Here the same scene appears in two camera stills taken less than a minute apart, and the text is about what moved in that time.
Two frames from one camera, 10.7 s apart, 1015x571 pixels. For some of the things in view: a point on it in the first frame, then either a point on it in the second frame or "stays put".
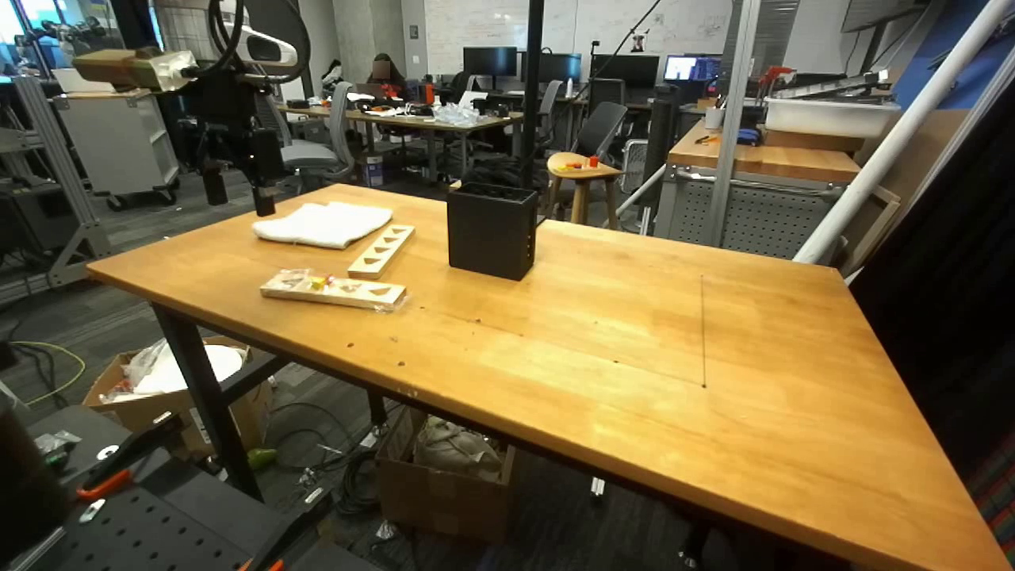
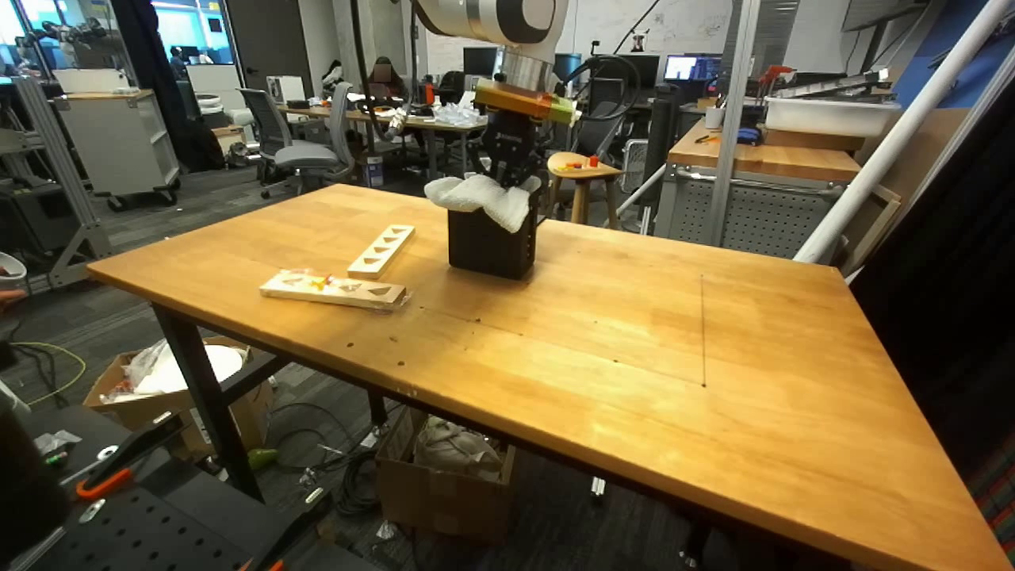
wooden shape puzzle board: (335, 290) stays put
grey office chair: (316, 163) stays put
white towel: (325, 222) -> (505, 208)
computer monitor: (701, 66) stays put
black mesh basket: (493, 233) stays put
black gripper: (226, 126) -> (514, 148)
